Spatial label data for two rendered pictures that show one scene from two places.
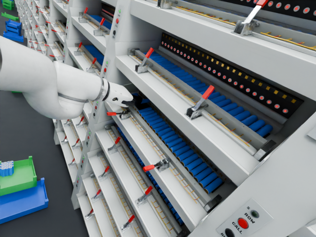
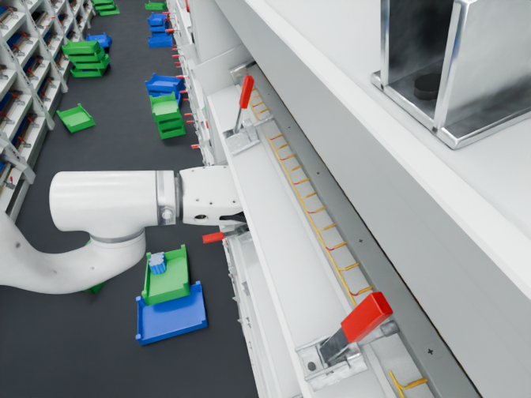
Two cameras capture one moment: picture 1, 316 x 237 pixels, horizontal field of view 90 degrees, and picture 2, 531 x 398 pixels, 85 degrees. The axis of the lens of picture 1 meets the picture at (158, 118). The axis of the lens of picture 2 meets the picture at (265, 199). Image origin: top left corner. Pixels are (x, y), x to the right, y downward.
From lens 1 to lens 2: 0.33 m
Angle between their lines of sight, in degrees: 33
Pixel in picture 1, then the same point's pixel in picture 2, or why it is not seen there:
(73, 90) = (99, 227)
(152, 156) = (285, 368)
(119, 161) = not seen: hidden behind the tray
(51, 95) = (16, 280)
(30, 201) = (187, 315)
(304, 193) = not seen: outside the picture
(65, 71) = (68, 197)
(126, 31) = (209, 29)
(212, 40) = (308, 111)
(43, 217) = (202, 340)
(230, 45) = (377, 193)
